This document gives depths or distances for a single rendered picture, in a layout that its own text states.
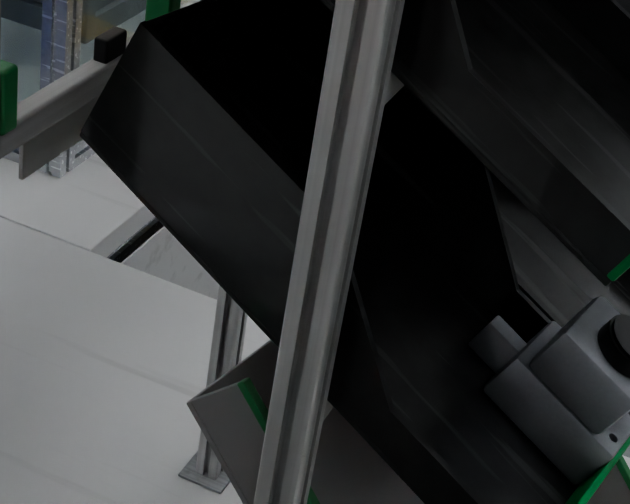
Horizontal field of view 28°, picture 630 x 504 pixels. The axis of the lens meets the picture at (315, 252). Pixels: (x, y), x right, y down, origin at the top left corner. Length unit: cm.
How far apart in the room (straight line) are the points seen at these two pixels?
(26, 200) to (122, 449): 41
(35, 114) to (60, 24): 77
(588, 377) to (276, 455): 15
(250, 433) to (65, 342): 60
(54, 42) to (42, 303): 30
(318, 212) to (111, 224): 90
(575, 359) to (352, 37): 20
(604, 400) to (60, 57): 91
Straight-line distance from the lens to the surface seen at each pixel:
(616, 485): 87
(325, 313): 50
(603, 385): 58
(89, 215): 138
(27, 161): 63
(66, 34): 136
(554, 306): 71
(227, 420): 61
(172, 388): 115
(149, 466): 107
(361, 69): 45
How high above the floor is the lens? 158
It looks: 32 degrees down
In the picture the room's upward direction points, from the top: 10 degrees clockwise
